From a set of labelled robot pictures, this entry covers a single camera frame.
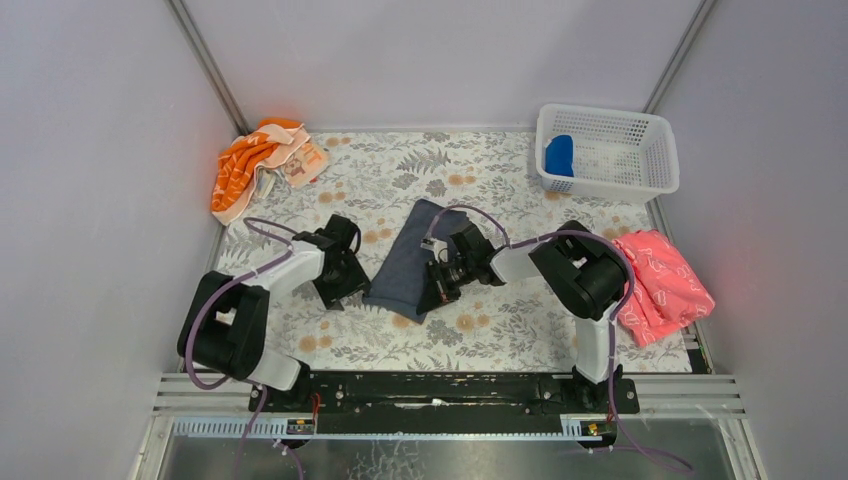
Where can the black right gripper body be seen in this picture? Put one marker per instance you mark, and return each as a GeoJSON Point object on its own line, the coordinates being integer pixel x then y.
{"type": "Point", "coordinates": [436, 285]}

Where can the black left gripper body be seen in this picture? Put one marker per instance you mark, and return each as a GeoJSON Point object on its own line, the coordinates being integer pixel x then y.
{"type": "Point", "coordinates": [346, 284]}

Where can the dark grey towel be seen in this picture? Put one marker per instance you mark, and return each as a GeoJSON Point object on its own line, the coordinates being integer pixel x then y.
{"type": "Point", "coordinates": [400, 281]}

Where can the blue towel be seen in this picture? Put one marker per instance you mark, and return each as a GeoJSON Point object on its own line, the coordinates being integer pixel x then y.
{"type": "Point", "coordinates": [559, 156]}

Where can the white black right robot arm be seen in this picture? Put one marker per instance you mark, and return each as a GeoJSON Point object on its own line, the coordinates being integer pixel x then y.
{"type": "Point", "coordinates": [585, 272]}

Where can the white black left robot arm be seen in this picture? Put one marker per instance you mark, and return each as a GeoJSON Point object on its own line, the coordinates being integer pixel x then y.
{"type": "Point", "coordinates": [226, 326]}

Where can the floral tablecloth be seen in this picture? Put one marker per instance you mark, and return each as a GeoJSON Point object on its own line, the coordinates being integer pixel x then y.
{"type": "Point", "coordinates": [375, 179]}

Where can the orange white towel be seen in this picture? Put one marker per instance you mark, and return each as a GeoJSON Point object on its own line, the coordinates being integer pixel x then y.
{"type": "Point", "coordinates": [278, 145]}

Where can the white plastic basket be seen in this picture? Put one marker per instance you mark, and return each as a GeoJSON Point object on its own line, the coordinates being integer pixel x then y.
{"type": "Point", "coordinates": [619, 155]}

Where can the pink patterned towel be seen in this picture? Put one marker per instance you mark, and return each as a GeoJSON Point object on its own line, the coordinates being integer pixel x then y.
{"type": "Point", "coordinates": [668, 296]}

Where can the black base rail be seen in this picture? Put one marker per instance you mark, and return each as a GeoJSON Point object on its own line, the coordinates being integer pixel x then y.
{"type": "Point", "coordinates": [443, 403]}

